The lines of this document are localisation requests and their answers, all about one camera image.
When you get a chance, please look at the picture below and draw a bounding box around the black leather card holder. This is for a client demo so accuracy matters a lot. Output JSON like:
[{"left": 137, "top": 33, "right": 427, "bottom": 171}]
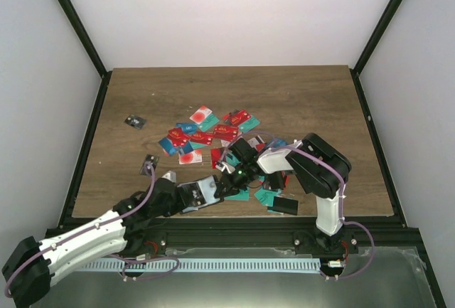
[{"left": 176, "top": 175, "right": 224, "bottom": 214}]

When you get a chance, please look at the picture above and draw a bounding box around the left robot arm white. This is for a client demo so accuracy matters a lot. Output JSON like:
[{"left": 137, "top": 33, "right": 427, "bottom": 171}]
[{"left": 1, "top": 176, "right": 188, "bottom": 307}]

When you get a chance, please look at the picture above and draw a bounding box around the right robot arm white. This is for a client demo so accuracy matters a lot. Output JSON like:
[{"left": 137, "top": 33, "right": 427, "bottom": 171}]
[{"left": 215, "top": 133, "right": 352, "bottom": 253}]

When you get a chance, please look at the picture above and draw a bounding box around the teal card right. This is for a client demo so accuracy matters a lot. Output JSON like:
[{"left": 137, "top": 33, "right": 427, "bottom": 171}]
[{"left": 239, "top": 116, "right": 260, "bottom": 134}]

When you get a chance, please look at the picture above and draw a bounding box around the teal card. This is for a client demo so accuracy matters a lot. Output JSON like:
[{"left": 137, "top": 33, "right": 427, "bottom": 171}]
[
  {"left": 198, "top": 114, "right": 219, "bottom": 132},
  {"left": 239, "top": 116, "right": 260, "bottom": 134}
]

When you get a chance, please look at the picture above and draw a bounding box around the black box on cards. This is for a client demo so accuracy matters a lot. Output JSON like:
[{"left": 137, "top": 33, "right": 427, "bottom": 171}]
[{"left": 268, "top": 196, "right": 299, "bottom": 216}]

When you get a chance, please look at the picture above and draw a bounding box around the teal card top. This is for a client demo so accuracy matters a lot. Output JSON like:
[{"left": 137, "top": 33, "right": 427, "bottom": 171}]
[{"left": 198, "top": 114, "right": 219, "bottom": 132}]

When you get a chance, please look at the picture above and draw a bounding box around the blue card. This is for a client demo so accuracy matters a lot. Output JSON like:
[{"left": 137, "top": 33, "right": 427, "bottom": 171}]
[{"left": 176, "top": 122, "right": 198, "bottom": 135}]

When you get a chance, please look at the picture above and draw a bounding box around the white card red circle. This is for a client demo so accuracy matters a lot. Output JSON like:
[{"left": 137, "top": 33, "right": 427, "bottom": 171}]
[{"left": 190, "top": 106, "right": 213, "bottom": 124}]

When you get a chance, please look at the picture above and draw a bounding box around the black VIP card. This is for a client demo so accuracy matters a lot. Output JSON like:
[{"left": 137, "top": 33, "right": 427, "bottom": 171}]
[{"left": 124, "top": 115, "right": 146, "bottom": 129}]

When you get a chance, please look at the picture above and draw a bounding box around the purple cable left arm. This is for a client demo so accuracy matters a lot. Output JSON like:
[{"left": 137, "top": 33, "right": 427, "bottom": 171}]
[{"left": 3, "top": 160, "right": 181, "bottom": 298}]

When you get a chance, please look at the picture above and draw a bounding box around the light blue slotted cable duct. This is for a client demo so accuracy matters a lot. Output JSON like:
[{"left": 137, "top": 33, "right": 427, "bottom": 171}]
[{"left": 79, "top": 258, "right": 321, "bottom": 274}]

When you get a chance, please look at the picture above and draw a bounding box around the black front rail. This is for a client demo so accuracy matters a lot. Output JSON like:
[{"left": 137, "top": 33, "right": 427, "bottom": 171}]
[{"left": 45, "top": 217, "right": 420, "bottom": 255}]

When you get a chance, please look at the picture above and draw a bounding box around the black frame post left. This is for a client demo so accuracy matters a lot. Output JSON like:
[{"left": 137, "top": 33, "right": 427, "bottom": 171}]
[{"left": 57, "top": 0, "right": 107, "bottom": 78}]

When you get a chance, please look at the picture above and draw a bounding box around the black frame post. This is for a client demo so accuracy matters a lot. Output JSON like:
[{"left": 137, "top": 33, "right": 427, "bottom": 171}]
[
  {"left": 57, "top": 0, "right": 107, "bottom": 78},
  {"left": 350, "top": 0, "right": 424, "bottom": 74}
]

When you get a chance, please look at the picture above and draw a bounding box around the black frame post right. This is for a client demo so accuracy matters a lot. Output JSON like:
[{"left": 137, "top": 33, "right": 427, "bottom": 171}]
[{"left": 350, "top": 0, "right": 424, "bottom": 74}]

